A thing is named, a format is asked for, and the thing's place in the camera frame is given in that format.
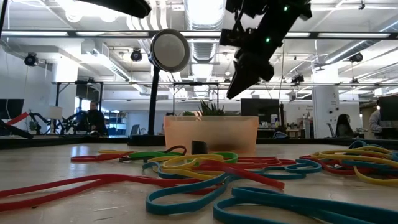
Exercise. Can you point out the black frame beam with lights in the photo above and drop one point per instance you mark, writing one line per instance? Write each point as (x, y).
(314, 35)

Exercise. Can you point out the white box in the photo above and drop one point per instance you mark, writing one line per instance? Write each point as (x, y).
(54, 113)

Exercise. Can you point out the black ceiling spotlight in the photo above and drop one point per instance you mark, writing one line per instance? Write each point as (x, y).
(298, 78)
(136, 55)
(356, 57)
(31, 59)

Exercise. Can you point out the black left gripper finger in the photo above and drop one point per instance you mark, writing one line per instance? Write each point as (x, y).
(124, 6)

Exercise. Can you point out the small green potted plant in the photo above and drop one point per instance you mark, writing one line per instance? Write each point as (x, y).
(211, 109)

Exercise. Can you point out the yellow rubber band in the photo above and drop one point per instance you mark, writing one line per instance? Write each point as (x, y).
(373, 180)
(186, 173)
(342, 154)
(115, 152)

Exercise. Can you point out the teal rubber band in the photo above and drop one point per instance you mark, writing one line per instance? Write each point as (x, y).
(280, 199)
(186, 187)
(161, 175)
(280, 176)
(357, 143)
(367, 163)

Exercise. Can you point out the silver ventilation duct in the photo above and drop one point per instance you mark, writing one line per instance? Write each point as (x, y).
(202, 51)

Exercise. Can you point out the black aluminium table frame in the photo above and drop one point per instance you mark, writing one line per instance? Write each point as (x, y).
(62, 142)

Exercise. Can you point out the black slanted bar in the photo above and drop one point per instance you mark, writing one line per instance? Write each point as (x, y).
(15, 130)

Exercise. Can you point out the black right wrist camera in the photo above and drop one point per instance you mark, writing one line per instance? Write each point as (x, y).
(233, 38)

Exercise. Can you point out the black background rig frame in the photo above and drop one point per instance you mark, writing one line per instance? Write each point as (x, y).
(196, 83)
(58, 93)

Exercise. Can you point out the red slanted bar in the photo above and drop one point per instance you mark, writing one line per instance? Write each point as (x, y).
(18, 118)

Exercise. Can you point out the blue storage shelf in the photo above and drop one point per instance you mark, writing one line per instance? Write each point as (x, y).
(117, 123)

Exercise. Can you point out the orange translucent plastic bin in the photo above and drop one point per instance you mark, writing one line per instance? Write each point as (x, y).
(224, 133)

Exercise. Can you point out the black desk lamp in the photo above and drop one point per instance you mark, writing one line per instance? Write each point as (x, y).
(170, 49)

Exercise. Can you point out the white pillar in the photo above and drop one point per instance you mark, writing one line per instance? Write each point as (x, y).
(326, 105)

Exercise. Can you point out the green rubber band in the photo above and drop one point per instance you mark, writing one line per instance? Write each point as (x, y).
(228, 156)
(155, 154)

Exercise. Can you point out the small black rubber piece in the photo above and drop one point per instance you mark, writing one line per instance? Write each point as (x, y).
(199, 147)

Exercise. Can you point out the red rubber band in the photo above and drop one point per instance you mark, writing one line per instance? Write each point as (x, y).
(93, 158)
(334, 171)
(264, 160)
(248, 175)
(109, 178)

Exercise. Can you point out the white bottle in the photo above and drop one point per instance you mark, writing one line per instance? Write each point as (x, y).
(274, 119)

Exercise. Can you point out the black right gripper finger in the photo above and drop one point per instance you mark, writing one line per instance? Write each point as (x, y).
(242, 82)

